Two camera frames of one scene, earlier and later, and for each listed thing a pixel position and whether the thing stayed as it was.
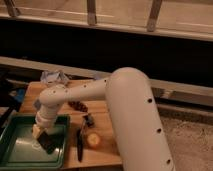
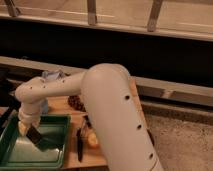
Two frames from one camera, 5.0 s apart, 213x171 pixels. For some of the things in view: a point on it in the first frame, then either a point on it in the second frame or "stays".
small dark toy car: (89, 120) stays
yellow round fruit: (93, 139) stays
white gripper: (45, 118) to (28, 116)
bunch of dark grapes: (78, 105) stays
